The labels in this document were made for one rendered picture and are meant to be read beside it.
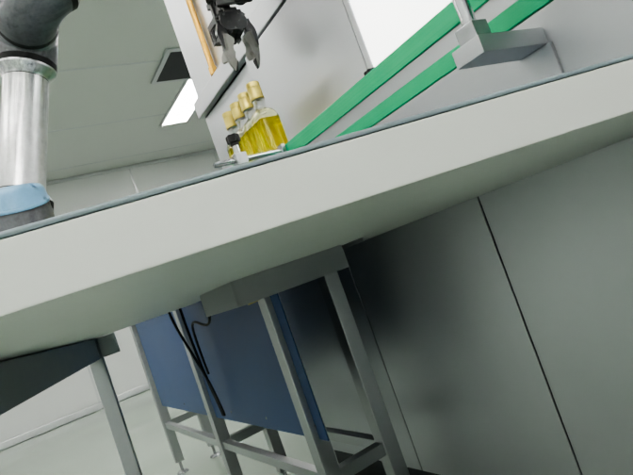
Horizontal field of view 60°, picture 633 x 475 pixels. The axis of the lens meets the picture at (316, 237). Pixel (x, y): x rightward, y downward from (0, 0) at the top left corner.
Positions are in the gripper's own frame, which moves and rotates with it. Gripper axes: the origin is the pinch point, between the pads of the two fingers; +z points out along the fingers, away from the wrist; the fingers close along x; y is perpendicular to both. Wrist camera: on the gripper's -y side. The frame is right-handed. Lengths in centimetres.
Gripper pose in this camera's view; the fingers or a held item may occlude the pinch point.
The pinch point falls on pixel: (247, 63)
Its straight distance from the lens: 141.2
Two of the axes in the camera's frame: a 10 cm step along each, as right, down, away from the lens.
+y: -4.5, 2.0, 8.7
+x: -8.3, 2.7, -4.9
